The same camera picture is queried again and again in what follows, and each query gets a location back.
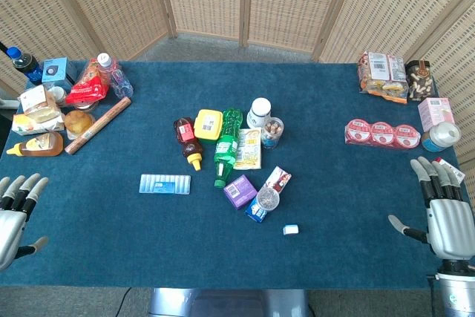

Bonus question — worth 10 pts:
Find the pink box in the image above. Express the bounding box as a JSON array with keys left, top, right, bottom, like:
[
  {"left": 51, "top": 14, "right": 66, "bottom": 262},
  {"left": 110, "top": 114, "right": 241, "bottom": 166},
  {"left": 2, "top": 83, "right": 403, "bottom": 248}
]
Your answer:
[{"left": 417, "top": 97, "right": 456, "bottom": 133}]

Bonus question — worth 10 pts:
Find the green plastic bottle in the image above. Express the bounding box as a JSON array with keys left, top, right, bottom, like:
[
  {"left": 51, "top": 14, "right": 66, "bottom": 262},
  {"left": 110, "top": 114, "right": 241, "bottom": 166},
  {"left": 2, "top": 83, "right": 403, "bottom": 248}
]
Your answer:
[{"left": 213, "top": 108, "right": 244, "bottom": 189}]

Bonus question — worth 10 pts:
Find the brown mushroom cookie jar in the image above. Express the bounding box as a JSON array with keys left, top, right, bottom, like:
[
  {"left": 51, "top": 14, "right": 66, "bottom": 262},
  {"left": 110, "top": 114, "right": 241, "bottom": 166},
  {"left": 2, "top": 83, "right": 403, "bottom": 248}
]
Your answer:
[{"left": 404, "top": 59, "right": 436, "bottom": 102}]

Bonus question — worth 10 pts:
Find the purple small box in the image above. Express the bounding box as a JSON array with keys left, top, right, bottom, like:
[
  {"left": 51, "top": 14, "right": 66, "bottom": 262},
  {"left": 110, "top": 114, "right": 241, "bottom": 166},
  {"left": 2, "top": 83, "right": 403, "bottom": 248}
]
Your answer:
[{"left": 223, "top": 174, "right": 258, "bottom": 211}]

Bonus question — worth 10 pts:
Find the white orange food box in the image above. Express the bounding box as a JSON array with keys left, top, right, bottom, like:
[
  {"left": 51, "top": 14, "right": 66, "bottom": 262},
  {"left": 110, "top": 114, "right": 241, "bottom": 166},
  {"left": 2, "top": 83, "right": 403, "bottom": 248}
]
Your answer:
[{"left": 11, "top": 113, "right": 66, "bottom": 137}]

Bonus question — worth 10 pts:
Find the bread in clear bag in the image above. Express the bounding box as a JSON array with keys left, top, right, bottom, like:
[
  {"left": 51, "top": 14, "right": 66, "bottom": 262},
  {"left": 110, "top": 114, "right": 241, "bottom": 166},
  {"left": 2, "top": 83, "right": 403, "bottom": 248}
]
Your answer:
[{"left": 18, "top": 84, "right": 62, "bottom": 123}]

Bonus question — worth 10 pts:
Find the clear round lidded cup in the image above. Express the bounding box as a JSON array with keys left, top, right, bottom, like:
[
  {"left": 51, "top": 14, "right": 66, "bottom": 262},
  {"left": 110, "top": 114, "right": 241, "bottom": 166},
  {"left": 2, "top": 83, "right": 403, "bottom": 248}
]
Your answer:
[{"left": 255, "top": 186, "right": 281, "bottom": 211}]

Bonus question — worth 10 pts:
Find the blue table cloth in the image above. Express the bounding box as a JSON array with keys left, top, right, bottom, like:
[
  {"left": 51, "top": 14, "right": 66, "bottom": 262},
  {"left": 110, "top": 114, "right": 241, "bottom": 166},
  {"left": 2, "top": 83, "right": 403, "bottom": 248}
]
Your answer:
[{"left": 0, "top": 59, "right": 475, "bottom": 290}]

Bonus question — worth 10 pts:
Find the woven bamboo folding screen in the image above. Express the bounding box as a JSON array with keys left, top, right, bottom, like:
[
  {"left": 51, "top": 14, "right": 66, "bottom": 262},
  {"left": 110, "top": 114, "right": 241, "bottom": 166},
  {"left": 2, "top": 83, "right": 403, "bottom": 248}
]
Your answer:
[{"left": 0, "top": 0, "right": 475, "bottom": 164}]

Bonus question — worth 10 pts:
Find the yellow lidded box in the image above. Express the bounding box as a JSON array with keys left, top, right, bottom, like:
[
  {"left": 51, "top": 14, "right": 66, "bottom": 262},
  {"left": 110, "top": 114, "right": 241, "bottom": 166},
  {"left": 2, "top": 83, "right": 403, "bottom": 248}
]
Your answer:
[{"left": 193, "top": 108, "right": 224, "bottom": 141}]

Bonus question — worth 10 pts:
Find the dark syrup bottle yellow cap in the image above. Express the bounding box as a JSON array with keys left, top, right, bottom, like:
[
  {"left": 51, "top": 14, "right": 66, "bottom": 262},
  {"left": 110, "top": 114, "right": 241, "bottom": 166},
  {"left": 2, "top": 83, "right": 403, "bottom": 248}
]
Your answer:
[{"left": 173, "top": 117, "right": 204, "bottom": 171}]

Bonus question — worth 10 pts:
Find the red triple cup pack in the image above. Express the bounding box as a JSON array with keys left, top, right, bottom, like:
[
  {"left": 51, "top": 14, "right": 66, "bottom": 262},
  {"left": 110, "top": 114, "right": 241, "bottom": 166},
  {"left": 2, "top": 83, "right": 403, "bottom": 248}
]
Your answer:
[{"left": 344, "top": 118, "right": 422, "bottom": 150}]

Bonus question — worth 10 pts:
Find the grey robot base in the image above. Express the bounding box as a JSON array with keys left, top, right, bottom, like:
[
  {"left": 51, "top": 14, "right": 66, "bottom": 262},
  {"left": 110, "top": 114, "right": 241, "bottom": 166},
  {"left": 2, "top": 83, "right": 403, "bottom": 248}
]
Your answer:
[{"left": 147, "top": 287, "right": 312, "bottom": 317}]

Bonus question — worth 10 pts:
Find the honey bottle yellow cap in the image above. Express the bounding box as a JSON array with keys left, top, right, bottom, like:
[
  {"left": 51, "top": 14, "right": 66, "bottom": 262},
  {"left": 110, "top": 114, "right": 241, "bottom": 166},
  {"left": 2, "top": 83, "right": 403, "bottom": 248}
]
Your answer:
[{"left": 6, "top": 131, "right": 65, "bottom": 157}]

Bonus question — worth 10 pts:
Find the muffin in clear cup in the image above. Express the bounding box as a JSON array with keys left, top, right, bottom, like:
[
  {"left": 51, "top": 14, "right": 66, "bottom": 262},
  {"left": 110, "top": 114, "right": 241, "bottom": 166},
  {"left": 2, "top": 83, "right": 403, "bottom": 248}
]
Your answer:
[{"left": 64, "top": 109, "right": 96, "bottom": 141}]

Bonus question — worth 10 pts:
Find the black cable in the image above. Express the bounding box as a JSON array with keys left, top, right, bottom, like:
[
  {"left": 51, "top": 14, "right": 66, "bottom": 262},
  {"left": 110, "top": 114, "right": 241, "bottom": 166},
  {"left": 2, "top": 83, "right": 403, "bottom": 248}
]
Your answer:
[{"left": 115, "top": 287, "right": 133, "bottom": 317}]

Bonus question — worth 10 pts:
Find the mixed nuts snack bag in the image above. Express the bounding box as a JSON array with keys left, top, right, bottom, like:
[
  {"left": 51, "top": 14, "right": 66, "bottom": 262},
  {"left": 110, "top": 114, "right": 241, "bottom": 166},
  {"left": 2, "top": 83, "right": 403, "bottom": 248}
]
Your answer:
[{"left": 357, "top": 50, "right": 409, "bottom": 105}]

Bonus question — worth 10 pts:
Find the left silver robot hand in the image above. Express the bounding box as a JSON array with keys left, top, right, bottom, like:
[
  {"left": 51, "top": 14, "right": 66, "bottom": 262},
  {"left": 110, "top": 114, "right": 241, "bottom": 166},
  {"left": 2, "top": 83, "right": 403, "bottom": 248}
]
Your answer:
[{"left": 0, "top": 173, "right": 50, "bottom": 272}]

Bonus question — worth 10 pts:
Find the small white cup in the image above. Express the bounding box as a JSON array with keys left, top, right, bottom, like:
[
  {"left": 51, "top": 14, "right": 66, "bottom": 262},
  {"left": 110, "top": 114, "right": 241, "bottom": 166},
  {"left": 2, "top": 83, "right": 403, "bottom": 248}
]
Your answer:
[{"left": 47, "top": 85, "right": 68, "bottom": 105}]

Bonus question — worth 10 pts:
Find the blue jar white lid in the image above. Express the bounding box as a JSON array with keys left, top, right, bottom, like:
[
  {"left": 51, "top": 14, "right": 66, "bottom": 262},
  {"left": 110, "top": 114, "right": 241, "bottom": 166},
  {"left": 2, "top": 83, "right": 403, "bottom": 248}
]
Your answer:
[{"left": 420, "top": 121, "right": 462, "bottom": 153}]

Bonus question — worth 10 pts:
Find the red white flat box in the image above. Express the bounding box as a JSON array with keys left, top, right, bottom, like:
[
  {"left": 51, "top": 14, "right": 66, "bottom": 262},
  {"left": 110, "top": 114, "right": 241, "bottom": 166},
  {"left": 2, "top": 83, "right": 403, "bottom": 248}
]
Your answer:
[{"left": 263, "top": 166, "right": 292, "bottom": 194}]

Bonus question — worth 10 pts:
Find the clear cup of biscuit sticks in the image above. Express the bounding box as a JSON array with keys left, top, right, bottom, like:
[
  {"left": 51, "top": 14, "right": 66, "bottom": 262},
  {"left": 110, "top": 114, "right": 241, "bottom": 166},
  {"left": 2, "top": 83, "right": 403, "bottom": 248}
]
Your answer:
[{"left": 261, "top": 117, "right": 284, "bottom": 150}]

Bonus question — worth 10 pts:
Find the dark bottle blue cap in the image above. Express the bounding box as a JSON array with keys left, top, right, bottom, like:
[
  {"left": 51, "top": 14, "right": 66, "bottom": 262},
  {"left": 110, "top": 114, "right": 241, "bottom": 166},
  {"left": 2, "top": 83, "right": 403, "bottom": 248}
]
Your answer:
[{"left": 6, "top": 46, "right": 44, "bottom": 86}]

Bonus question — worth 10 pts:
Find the red snack bag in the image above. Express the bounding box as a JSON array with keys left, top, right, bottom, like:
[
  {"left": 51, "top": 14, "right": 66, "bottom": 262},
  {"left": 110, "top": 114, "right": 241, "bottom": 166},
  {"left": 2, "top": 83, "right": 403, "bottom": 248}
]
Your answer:
[{"left": 65, "top": 58, "right": 112, "bottom": 105}]

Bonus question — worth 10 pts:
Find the red white small packet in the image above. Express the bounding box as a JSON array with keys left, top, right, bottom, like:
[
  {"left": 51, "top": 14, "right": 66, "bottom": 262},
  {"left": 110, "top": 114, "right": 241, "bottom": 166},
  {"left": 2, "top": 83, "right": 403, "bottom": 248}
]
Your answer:
[{"left": 433, "top": 157, "right": 466, "bottom": 185}]

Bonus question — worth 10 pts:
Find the white supplement jar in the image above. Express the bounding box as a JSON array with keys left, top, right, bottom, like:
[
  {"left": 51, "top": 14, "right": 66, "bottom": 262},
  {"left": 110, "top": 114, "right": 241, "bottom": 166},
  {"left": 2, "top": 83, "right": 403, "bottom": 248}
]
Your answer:
[{"left": 246, "top": 97, "right": 272, "bottom": 129}]

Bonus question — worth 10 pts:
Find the yellow white snack packet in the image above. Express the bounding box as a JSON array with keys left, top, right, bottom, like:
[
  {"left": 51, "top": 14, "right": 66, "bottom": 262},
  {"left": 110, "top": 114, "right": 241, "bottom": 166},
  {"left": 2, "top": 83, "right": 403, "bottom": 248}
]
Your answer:
[{"left": 233, "top": 128, "right": 263, "bottom": 170}]

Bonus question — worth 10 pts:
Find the light blue box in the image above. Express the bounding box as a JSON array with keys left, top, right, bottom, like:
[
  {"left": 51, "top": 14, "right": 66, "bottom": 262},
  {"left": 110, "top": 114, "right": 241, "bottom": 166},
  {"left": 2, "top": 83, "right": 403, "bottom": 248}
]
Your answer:
[{"left": 41, "top": 57, "right": 78, "bottom": 92}]

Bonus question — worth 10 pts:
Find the blue striped packet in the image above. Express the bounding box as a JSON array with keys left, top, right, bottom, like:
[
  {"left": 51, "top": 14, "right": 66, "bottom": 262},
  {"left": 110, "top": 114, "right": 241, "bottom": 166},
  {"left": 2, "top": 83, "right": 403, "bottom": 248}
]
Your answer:
[{"left": 139, "top": 174, "right": 191, "bottom": 195}]

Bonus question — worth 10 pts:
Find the brown wrapped roll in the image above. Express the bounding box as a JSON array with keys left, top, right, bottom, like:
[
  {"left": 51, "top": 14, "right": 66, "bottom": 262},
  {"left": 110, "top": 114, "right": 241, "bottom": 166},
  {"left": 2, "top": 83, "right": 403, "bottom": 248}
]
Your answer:
[{"left": 64, "top": 97, "right": 133, "bottom": 156}]

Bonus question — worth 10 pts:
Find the clear water bottle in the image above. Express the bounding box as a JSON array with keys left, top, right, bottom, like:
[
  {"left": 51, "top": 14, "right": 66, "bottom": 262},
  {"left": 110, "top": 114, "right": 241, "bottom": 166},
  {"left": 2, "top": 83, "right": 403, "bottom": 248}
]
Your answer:
[{"left": 96, "top": 52, "right": 134, "bottom": 99}]

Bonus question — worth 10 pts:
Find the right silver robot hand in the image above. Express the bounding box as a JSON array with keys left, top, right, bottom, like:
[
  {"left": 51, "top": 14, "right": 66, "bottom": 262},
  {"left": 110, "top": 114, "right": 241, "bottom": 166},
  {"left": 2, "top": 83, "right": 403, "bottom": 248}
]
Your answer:
[{"left": 387, "top": 156, "right": 475, "bottom": 261}]

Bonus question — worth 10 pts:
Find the blue cookie pack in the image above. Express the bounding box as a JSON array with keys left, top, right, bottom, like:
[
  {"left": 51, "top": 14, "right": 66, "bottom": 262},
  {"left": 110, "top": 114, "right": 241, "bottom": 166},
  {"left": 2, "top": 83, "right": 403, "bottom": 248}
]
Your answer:
[{"left": 244, "top": 203, "right": 272, "bottom": 223}]

